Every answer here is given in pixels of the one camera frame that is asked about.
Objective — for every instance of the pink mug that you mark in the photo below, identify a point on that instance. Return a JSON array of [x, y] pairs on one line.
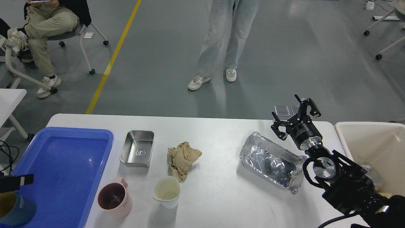
[[115, 198]]

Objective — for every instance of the white plastic bin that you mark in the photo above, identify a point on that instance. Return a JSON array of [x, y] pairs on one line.
[[380, 145]]

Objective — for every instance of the stainless steel rectangular tray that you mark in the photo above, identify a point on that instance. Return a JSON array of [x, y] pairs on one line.
[[137, 149]]

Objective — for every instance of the white office chair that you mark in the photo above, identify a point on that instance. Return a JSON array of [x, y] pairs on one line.
[[80, 31]]

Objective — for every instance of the clear floor plate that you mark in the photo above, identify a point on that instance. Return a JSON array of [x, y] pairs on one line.
[[282, 110], [295, 109]]

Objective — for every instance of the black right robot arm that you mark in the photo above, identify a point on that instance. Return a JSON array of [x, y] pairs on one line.
[[346, 186]]

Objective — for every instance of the dark teal cup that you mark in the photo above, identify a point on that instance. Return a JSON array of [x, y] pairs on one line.
[[15, 210]]

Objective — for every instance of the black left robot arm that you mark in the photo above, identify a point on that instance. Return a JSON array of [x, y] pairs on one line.
[[9, 182]]

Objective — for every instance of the white side table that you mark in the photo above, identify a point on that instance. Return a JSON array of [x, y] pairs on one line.
[[9, 100]]

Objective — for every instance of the crumpled brown paper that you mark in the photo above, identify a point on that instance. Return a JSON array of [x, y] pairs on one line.
[[181, 158]]

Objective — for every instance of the aluminium foil container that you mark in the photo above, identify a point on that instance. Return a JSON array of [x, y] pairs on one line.
[[273, 162]]

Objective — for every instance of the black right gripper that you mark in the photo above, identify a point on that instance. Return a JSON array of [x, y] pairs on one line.
[[302, 130]]

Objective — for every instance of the seated person khaki trousers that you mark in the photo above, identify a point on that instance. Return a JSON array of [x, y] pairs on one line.
[[43, 20]]

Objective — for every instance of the blue plastic tray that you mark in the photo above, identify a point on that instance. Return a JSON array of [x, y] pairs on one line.
[[67, 164]]

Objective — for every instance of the brown paper in bin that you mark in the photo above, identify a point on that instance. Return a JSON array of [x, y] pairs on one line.
[[387, 195]]

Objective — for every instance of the crumpled plastic bag in bin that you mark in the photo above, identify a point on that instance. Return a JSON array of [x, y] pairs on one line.
[[378, 181]]

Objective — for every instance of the clear floor plate right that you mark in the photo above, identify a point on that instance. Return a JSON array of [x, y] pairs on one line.
[[295, 109]]

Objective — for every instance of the standing person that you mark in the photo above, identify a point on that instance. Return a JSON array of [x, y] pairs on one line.
[[242, 14]]

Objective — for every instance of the white paper cup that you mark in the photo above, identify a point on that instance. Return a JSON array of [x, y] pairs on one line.
[[167, 191]]

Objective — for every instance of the clear floor plate left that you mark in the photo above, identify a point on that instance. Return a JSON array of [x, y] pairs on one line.
[[282, 110]]

